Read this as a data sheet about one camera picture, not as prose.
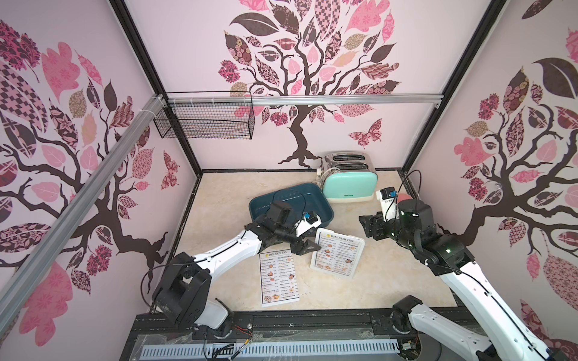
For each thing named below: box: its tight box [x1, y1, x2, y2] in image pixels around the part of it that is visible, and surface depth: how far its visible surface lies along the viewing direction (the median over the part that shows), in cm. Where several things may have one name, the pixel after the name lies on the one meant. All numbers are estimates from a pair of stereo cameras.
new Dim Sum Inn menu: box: [314, 231, 360, 277], surface depth 79 cm
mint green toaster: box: [320, 151, 379, 204], surface depth 102 cm
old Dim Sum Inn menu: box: [258, 248, 301, 308], surface depth 85 cm
